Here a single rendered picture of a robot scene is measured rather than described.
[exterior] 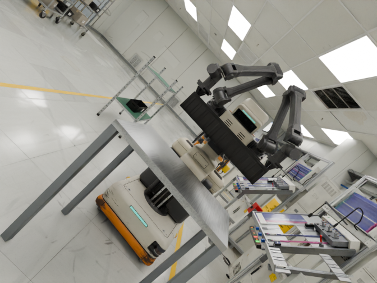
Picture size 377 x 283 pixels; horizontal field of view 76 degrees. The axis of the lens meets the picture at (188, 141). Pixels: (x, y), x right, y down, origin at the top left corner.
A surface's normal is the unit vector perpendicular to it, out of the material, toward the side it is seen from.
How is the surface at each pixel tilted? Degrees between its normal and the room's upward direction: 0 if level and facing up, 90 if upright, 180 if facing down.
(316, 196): 90
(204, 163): 98
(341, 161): 90
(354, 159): 90
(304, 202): 90
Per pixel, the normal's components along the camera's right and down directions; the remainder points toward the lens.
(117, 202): -0.18, 0.00
